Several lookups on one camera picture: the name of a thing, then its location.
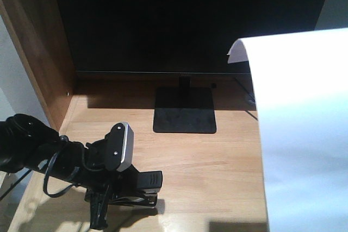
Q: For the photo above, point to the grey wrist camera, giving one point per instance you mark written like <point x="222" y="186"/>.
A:
<point x="119" y="147"/>

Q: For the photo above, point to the black monitor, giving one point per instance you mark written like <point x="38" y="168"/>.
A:
<point x="179" y="38"/>

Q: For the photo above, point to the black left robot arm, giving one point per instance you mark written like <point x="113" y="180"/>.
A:
<point x="27" y="142"/>

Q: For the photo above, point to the black orange stapler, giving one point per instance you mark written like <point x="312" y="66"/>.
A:
<point x="135" y="188"/>

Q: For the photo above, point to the white paper sheets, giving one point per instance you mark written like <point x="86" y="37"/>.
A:
<point x="300" y="86"/>

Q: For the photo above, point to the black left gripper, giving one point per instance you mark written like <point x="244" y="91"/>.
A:
<point x="97" y="180"/>

